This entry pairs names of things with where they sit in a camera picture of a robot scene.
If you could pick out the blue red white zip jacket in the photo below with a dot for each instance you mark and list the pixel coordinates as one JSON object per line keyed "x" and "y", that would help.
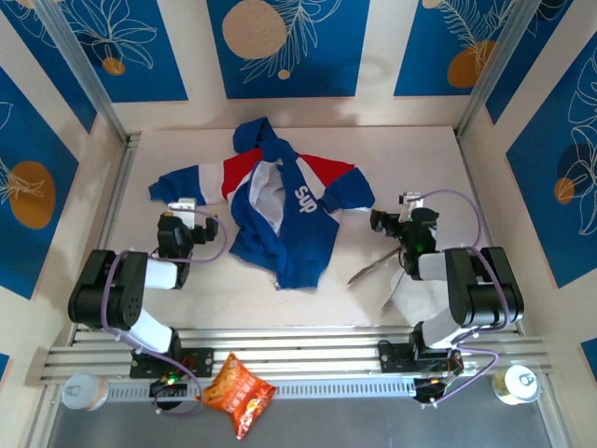
{"x": 298, "y": 224}

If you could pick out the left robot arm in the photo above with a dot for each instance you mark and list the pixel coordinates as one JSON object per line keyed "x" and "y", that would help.
{"x": 107, "y": 289}

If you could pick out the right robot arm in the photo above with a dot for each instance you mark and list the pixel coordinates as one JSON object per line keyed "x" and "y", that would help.
{"x": 485, "y": 289}

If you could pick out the metal tongs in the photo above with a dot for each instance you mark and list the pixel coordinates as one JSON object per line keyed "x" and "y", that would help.
{"x": 373, "y": 268}

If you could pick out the orange snack bag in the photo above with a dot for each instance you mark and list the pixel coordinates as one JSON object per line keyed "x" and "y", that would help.
{"x": 240, "y": 394}

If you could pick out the drink can with pale label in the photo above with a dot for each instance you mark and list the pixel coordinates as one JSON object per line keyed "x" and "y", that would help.
{"x": 84, "y": 391}

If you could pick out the drink can with yellow label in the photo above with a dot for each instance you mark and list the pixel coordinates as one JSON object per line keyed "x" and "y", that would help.
{"x": 517, "y": 385}

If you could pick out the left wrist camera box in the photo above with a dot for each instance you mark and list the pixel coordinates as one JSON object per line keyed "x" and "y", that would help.
{"x": 183, "y": 207}

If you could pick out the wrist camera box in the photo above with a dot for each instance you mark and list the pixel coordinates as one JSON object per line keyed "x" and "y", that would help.
{"x": 412, "y": 201}
{"x": 183, "y": 207}

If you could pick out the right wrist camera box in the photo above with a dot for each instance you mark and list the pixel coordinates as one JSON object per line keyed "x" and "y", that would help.
{"x": 412, "y": 201}

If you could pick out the aluminium side rail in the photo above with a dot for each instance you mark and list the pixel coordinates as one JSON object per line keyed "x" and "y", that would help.
{"x": 485, "y": 224}
{"x": 122, "y": 186}

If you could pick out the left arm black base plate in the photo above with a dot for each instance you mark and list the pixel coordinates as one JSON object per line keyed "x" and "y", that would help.
{"x": 203, "y": 361}

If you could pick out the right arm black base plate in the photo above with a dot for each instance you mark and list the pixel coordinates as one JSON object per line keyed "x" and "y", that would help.
{"x": 394, "y": 358}

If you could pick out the aluminium rail frame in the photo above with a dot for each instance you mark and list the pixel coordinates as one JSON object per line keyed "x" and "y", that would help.
{"x": 303, "y": 345}

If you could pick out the aluminium corner post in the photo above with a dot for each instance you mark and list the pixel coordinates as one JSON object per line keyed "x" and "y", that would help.
{"x": 88, "y": 74}
{"x": 508, "y": 60}

